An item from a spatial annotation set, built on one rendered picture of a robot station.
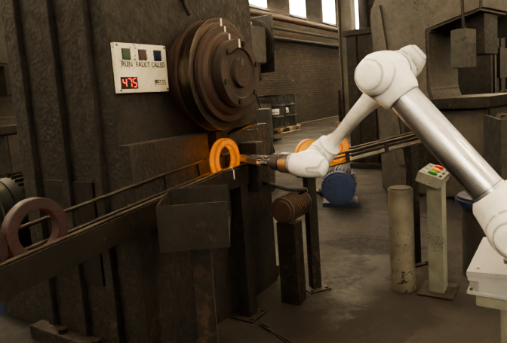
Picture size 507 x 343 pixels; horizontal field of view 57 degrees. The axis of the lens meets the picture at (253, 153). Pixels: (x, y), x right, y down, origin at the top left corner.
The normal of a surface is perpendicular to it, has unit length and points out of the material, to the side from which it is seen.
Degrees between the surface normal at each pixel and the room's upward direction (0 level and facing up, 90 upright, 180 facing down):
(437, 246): 90
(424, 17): 90
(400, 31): 90
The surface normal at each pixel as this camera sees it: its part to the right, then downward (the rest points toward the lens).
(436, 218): -0.54, 0.14
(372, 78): -0.73, 0.07
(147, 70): 0.84, 0.00
